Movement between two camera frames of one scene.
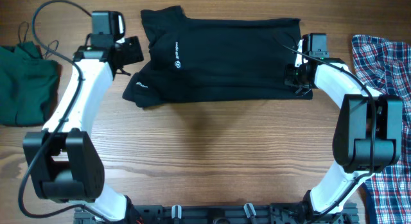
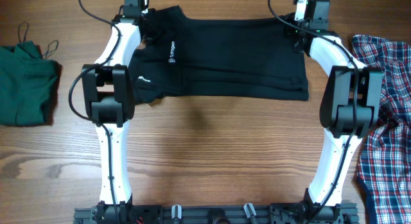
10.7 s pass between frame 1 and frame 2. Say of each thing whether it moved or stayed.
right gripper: moved
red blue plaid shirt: stayed
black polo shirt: stayed
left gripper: moved
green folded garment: stayed
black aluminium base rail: stayed
